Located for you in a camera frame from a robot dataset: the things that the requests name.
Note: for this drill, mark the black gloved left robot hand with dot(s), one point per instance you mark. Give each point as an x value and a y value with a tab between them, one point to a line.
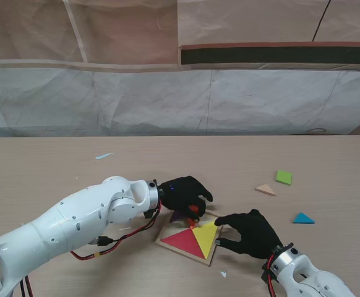
180	195

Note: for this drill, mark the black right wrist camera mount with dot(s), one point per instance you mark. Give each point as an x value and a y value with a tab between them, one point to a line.
266	273

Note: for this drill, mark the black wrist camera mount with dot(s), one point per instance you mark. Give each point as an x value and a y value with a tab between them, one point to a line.
266	273
150	213

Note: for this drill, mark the light blue tape scrap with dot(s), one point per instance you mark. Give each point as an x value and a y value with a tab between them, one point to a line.
103	155

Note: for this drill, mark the orange tangram parallelogram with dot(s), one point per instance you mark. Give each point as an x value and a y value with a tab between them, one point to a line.
194	208

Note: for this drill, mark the square wooden tangram tray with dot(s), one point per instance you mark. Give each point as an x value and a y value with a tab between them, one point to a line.
170	244

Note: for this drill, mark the yellow large tangram triangle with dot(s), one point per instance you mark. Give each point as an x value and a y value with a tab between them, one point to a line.
206	236

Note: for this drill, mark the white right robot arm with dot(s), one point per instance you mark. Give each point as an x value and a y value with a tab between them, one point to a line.
306	278

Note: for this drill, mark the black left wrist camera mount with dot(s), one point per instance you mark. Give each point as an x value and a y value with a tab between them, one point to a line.
150	213

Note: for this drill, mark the purple tangram triangle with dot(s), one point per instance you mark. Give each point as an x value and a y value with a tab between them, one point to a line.
177	216

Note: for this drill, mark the blue small tangram triangle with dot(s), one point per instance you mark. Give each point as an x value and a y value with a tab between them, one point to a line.
303	219

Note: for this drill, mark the red large tangram triangle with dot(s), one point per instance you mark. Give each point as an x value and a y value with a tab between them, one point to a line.
184	241

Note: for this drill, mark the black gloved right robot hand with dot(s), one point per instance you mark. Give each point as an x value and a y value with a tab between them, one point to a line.
257	236

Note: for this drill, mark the black strip with red edge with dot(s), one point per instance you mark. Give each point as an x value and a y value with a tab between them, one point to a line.
276	55

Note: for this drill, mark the white pointed paper scrap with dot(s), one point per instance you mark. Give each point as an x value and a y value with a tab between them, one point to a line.
223	273

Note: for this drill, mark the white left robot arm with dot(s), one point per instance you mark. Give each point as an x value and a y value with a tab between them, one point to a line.
75	222

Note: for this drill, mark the marble print backdrop sheet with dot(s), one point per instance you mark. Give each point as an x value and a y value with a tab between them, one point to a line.
167	99

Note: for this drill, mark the green tangram square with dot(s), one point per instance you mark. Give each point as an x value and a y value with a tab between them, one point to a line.
283	177

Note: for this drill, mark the natural wood tangram triangle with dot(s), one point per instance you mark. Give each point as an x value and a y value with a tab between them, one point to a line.
266	189

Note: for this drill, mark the beige paper backdrop sheet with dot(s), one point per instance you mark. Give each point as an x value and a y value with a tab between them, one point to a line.
121	31

